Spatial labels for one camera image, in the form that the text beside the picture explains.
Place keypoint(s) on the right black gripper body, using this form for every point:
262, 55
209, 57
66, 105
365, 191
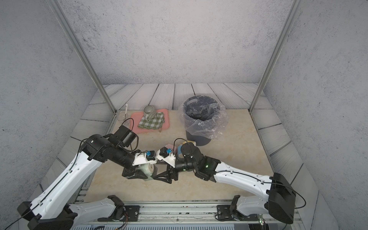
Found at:
174, 172

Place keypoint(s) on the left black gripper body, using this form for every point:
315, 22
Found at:
131, 170

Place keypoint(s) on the green white pencil sharpener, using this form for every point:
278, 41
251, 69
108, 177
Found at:
150, 170

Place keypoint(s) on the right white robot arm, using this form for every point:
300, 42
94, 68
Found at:
275, 195

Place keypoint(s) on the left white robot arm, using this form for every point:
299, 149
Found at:
51, 210

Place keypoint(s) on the blue pencil sharpener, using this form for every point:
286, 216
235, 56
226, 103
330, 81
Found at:
179, 152

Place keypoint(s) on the pink pencil sharpener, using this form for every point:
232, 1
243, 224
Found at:
172, 147

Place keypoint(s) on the pink plastic tray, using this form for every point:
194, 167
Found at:
137, 116

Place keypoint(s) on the green checkered cloth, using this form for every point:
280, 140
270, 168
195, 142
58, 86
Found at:
152, 124

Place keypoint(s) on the clear glass with stick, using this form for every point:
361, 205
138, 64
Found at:
123, 115

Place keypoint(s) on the ribbed grey cup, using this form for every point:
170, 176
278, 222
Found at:
149, 112

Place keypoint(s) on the clear plastic bin liner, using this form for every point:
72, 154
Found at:
221, 120

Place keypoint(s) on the dark grey trash bin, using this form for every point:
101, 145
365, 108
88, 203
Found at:
197, 113

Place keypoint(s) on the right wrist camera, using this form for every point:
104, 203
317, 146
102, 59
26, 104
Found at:
166, 155

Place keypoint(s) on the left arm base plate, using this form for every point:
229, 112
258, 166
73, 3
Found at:
132, 212

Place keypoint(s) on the aluminium mounting rail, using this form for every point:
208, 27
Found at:
202, 212

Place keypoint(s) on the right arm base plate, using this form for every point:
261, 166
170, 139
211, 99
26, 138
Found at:
226, 213

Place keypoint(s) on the left metal frame post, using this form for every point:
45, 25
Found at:
65, 25

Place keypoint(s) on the metal frame post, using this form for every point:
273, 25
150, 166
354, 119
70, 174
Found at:
296, 5
65, 25

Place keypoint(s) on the right metal frame post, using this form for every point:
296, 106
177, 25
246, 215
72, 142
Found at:
296, 5

